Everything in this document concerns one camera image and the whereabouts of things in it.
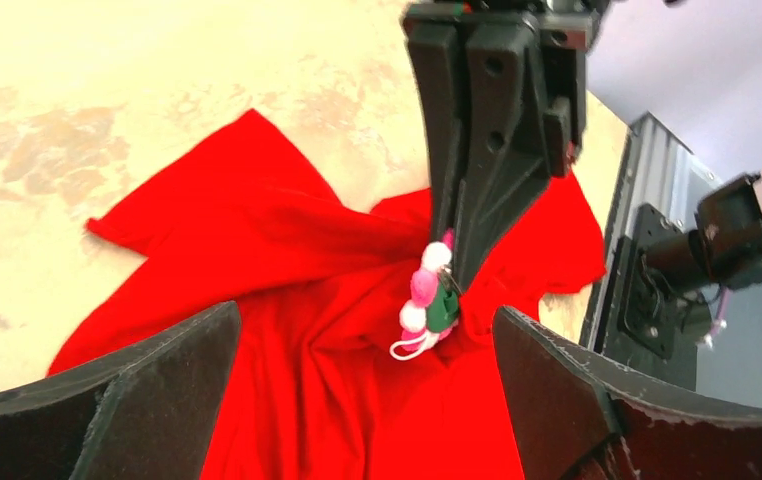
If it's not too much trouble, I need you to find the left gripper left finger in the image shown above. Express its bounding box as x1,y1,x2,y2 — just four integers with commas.
0,302,241,480

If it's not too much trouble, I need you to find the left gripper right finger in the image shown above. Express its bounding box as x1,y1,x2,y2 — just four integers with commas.
493,307,762,480

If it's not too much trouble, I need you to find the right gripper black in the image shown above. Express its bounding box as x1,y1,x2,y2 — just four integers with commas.
402,1,603,290

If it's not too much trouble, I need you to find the red t-shirt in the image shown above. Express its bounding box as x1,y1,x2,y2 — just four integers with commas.
49,111,605,479

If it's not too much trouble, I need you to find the pink flower brooch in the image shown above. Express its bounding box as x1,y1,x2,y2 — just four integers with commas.
389,229,460,361

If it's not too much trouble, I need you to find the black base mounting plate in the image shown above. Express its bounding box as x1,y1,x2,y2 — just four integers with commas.
579,203,712,391

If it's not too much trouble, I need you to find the aluminium rail frame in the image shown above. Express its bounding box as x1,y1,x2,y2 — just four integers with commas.
579,112,720,352

